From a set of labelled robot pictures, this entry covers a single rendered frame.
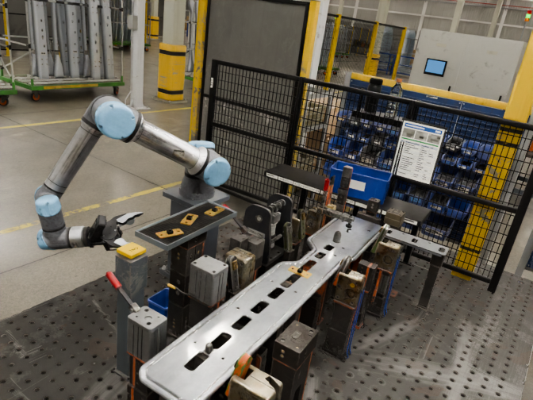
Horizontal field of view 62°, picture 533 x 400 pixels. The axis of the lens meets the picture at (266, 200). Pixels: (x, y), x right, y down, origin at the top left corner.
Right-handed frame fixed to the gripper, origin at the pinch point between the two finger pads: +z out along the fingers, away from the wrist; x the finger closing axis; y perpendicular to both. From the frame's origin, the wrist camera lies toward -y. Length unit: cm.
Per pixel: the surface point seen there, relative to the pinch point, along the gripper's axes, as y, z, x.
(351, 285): 8, 72, 24
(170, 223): -8.3, 11.1, 3.4
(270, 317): -4, 42, 37
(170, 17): 364, -61, -688
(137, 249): -19.4, 3.7, 18.7
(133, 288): -12.0, 1.6, 27.5
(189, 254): -0.7, 16.5, 11.5
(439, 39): 317, 393, -527
